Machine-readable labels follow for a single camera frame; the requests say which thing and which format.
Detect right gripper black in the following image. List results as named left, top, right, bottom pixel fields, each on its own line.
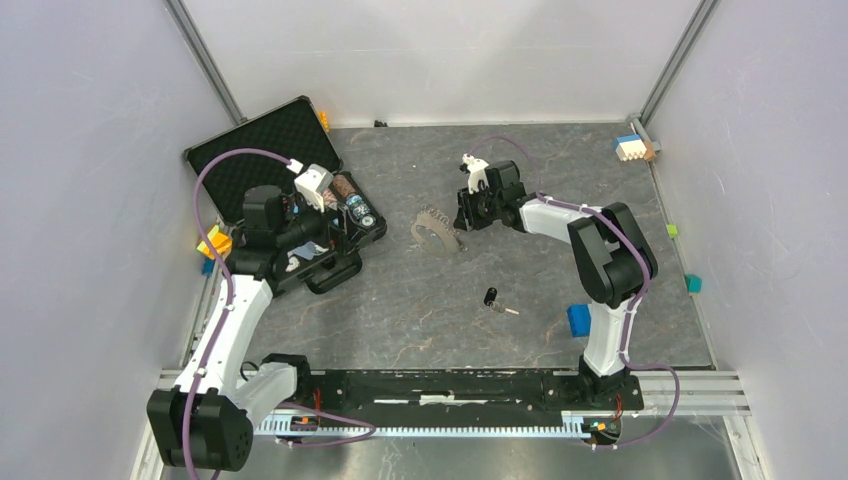
left=453, top=183, right=502, bottom=233

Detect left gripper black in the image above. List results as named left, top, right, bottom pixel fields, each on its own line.
left=275, top=192, right=369, bottom=255

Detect keys with black tag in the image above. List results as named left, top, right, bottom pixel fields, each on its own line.
left=483, top=287, right=519, bottom=315

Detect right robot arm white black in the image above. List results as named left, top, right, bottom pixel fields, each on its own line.
left=454, top=155, right=658, bottom=408

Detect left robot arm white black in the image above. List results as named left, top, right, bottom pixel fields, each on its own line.
left=146, top=185, right=347, bottom=472

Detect black poker chip case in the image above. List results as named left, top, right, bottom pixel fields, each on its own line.
left=183, top=95, right=387, bottom=296

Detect orange yellow block behind case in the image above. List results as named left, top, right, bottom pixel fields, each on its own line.
left=318, top=111, right=330, bottom=132

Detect small blue block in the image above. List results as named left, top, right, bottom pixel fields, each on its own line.
left=201, top=258, right=216, bottom=277

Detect blue white tan block stack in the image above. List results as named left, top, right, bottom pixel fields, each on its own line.
left=615, top=134, right=656, bottom=162

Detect blue green white block stack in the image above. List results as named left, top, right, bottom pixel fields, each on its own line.
left=566, top=304, right=591, bottom=338

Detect teal cube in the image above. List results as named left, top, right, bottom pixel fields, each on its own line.
left=684, top=273, right=702, bottom=295

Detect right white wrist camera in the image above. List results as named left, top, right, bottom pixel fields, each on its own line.
left=460, top=153, right=489, bottom=195

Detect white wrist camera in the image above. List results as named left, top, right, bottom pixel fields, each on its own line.
left=460, top=153, right=489, bottom=195
left=294, top=164, right=333, bottom=213

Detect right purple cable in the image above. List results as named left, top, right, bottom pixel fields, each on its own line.
left=468, top=135, right=682, bottom=452

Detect purple cable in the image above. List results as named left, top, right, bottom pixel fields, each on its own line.
left=468, top=135, right=682, bottom=452
left=181, top=148, right=377, bottom=480

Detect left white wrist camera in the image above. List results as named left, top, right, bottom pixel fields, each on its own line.
left=294, top=164, right=333, bottom=213

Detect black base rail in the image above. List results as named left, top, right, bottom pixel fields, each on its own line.
left=289, top=368, right=645, bottom=428

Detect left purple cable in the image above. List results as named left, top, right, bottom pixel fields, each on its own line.
left=181, top=148, right=377, bottom=480

